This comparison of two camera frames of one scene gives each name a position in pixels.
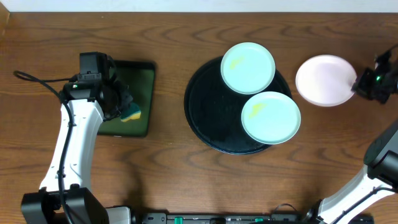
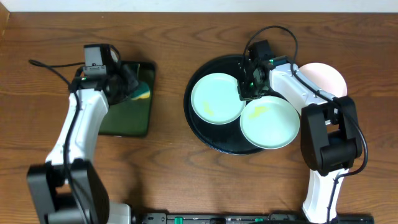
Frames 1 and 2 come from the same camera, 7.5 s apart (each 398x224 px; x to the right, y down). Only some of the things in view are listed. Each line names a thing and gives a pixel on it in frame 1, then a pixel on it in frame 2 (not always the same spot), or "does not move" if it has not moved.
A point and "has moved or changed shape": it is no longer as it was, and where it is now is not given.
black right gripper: (364, 84) → (245, 83)
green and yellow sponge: (132, 112) → (142, 92)
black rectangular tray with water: (139, 76) does not move
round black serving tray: (213, 111) does not move
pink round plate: (325, 80) has moved or changed shape
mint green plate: (247, 68) → (215, 98)
